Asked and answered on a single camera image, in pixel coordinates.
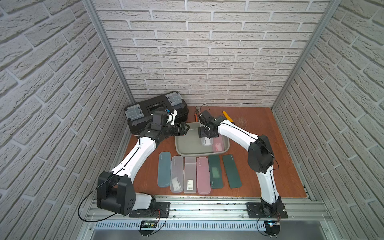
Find clear frosted pencil case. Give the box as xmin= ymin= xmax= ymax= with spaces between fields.
xmin=201 ymin=137 xmax=213 ymax=146

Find pink pencil case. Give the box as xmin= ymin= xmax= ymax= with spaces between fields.
xmin=197 ymin=157 xmax=211 ymax=195
xmin=212 ymin=135 xmax=226 ymax=153

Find dark green pencil case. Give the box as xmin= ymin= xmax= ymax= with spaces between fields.
xmin=208 ymin=155 xmax=224 ymax=189
xmin=223 ymin=155 xmax=242 ymax=189

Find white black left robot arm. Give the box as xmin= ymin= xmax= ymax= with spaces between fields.
xmin=97 ymin=108 xmax=189 ymax=216

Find grey-green storage tray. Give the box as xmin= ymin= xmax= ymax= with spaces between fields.
xmin=175 ymin=122 xmax=230 ymax=157

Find clear pencil case with barcode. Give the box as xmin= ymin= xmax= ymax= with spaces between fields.
xmin=184 ymin=157 xmax=197 ymax=194

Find pink pencil case on table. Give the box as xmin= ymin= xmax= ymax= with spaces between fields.
xmin=197 ymin=157 xmax=211 ymax=195

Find blue-grey pencil case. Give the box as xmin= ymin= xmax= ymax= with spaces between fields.
xmin=157 ymin=152 xmax=171 ymax=188

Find clear pencil case with label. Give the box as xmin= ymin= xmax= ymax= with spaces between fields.
xmin=171 ymin=156 xmax=184 ymax=193

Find yellow utility knife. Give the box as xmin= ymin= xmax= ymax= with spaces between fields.
xmin=223 ymin=111 xmax=234 ymax=123

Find black plastic toolbox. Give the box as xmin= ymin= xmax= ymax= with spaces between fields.
xmin=125 ymin=92 xmax=189 ymax=135

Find left control circuit board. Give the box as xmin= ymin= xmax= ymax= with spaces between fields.
xmin=140 ymin=220 xmax=159 ymax=230

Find control circuit board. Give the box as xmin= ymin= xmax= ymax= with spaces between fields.
xmin=264 ymin=222 xmax=281 ymax=237
xmin=140 ymin=220 xmax=159 ymax=230

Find right control circuit board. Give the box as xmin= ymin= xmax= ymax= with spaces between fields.
xmin=264 ymin=222 xmax=281 ymax=237

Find orange-handled pliers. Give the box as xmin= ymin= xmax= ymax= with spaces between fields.
xmin=194 ymin=106 xmax=201 ymax=122

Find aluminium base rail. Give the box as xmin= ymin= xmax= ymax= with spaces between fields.
xmin=77 ymin=196 xmax=342 ymax=240

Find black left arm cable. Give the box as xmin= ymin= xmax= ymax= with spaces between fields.
xmin=77 ymin=179 xmax=121 ymax=223

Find aluminium corner post left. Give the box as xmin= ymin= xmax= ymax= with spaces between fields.
xmin=83 ymin=0 xmax=136 ymax=104

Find aluminium corner post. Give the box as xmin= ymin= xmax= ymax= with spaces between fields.
xmin=271 ymin=0 xmax=342 ymax=111
xmin=83 ymin=0 xmax=136 ymax=104

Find aluminium corner post right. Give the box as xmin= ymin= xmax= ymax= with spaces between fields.
xmin=271 ymin=0 xmax=342 ymax=111

